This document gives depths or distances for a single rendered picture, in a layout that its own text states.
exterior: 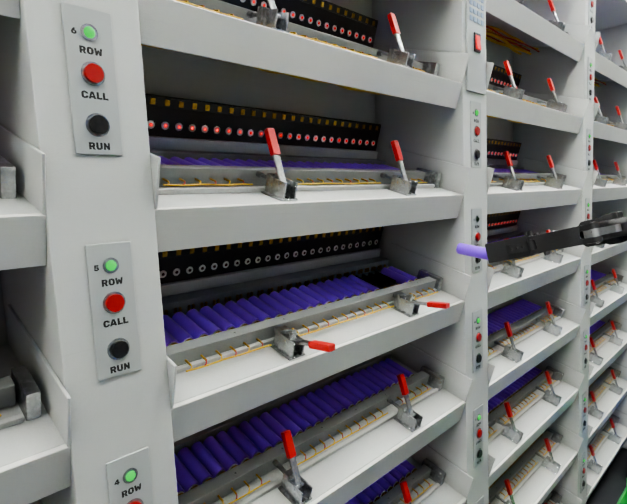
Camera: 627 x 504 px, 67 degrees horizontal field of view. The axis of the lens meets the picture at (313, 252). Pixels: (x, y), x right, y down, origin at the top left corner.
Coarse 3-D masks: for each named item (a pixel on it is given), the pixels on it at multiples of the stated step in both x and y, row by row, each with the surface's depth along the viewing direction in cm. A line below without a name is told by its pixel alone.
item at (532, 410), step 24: (552, 360) 147; (528, 384) 135; (552, 384) 142; (576, 384) 142; (504, 408) 121; (528, 408) 127; (552, 408) 130; (504, 432) 115; (528, 432) 118; (504, 456) 107
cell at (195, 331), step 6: (180, 312) 62; (174, 318) 62; (180, 318) 61; (186, 318) 61; (180, 324) 61; (186, 324) 60; (192, 324) 60; (186, 330) 60; (192, 330) 59; (198, 330) 59; (192, 336) 59; (198, 336) 58
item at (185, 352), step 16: (384, 288) 82; (400, 288) 83; (416, 288) 86; (432, 288) 91; (336, 304) 72; (352, 304) 74; (368, 304) 77; (272, 320) 64; (288, 320) 64; (304, 320) 67; (320, 320) 69; (208, 336) 57; (224, 336) 58; (240, 336) 59; (256, 336) 61; (272, 336) 63; (176, 352) 53; (192, 352) 54; (208, 352) 56
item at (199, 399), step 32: (352, 256) 92; (416, 256) 96; (192, 288) 68; (448, 288) 91; (352, 320) 73; (384, 320) 75; (416, 320) 78; (448, 320) 87; (256, 352) 60; (320, 352) 63; (352, 352) 68; (384, 352) 74; (192, 384) 52; (224, 384) 53; (256, 384) 55; (288, 384) 60; (192, 416) 50; (224, 416) 53
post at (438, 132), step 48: (384, 0) 95; (432, 0) 88; (384, 48) 96; (432, 48) 89; (384, 96) 97; (480, 96) 90; (384, 144) 99; (432, 144) 91; (480, 192) 92; (384, 240) 101; (432, 240) 93; (480, 288) 94; (432, 336) 95; (480, 384) 96; (480, 480) 98
